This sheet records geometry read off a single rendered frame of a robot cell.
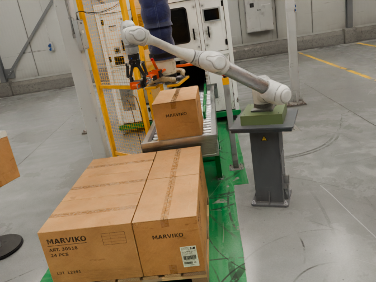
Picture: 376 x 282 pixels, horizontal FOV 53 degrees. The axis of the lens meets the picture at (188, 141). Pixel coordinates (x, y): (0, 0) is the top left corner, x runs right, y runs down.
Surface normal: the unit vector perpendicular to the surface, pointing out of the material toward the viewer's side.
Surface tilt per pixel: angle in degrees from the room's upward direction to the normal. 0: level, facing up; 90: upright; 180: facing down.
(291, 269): 0
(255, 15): 90
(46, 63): 90
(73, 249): 90
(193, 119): 90
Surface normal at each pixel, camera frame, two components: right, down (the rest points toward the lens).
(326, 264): -0.15, -0.93
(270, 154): -0.33, 0.36
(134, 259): -0.05, 0.33
